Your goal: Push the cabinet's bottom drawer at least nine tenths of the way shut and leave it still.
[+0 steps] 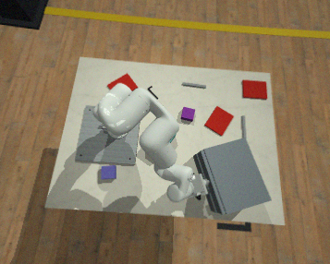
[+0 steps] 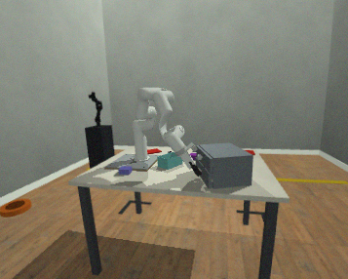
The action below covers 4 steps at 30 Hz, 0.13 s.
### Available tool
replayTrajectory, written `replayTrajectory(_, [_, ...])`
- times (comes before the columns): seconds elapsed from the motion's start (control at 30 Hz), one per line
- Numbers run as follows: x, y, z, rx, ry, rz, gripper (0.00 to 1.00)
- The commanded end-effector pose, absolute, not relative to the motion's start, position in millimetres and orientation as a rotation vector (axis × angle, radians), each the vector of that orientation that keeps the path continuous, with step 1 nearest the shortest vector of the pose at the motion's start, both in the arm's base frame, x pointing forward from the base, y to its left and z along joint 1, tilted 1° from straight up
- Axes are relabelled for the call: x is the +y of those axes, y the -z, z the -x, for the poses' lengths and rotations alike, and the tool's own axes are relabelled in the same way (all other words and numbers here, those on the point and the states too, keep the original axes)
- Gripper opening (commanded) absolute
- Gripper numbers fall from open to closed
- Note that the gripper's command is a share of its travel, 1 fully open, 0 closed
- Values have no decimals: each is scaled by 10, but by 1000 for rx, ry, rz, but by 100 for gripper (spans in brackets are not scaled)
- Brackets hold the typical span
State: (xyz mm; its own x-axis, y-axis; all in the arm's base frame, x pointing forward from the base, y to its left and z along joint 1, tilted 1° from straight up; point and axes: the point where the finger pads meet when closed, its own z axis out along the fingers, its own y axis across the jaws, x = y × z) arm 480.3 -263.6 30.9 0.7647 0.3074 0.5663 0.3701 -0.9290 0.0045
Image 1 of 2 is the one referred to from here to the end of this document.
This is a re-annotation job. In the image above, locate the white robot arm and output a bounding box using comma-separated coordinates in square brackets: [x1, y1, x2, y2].
[92, 83, 208, 202]

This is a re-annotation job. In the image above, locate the red flat block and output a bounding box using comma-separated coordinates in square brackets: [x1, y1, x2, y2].
[242, 80, 267, 100]
[205, 106, 234, 136]
[107, 73, 138, 91]

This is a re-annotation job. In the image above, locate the small purple cube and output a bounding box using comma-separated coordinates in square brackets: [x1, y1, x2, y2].
[180, 107, 195, 122]

